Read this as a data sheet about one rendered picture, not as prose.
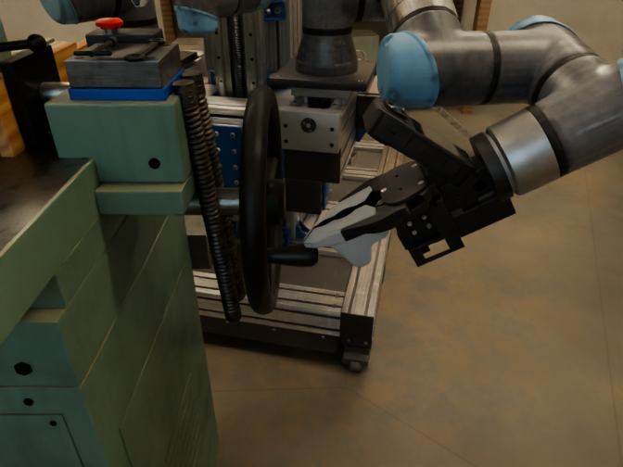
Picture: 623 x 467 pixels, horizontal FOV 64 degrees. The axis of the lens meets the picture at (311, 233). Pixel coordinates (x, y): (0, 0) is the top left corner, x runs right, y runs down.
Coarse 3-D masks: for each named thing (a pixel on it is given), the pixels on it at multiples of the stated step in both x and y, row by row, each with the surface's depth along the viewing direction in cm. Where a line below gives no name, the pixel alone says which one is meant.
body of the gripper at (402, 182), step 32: (480, 160) 49; (384, 192) 50; (416, 192) 47; (448, 192) 49; (480, 192) 49; (512, 192) 47; (416, 224) 50; (448, 224) 49; (480, 224) 51; (416, 256) 51
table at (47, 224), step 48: (48, 144) 57; (0, 192) 47; (48, 192) 47; (96, 192) 54; (144, 192) 54; (192, 192) 58; (0, 240) 40; (48, 240) 45; (0, 288) 38; (0, 336) 38
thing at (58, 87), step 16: (48, 48) 58; (0, 64) 51; (16, 64) 52; (32, 64) 55; (48, 64) 58; (16, 80) 52; (32, 80) 55; (48, 80) 58; (16, 96) 53; (32, 96) 55; (48, 96) 56; (16, 112) 54; (32, 112) 55; (32, 128) 55; (48, 128) 58; (32, 144) 56
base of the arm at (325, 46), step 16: (304, 32) 113; (320, 32) 110; (336, 32) 110; (304, 48) 115; (320, 48) 112; (336, 48) 112; (352, 48) 115; (304, 64) 114; (320, 64) 112; (336, 64) 113; (352, 64) 115
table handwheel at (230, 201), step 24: (264, 96) 55; (264, 120) 53; (264, 144) 51; (240, 168) 51; (264, 168) 51; (240, 192) 50; (264, 192) 51; (240, 216) 51; (264, 216) 51; (240, 240) 51; (264, 240) 51; (264, 264) 52; (264, 288) 54; (264, 312) 60
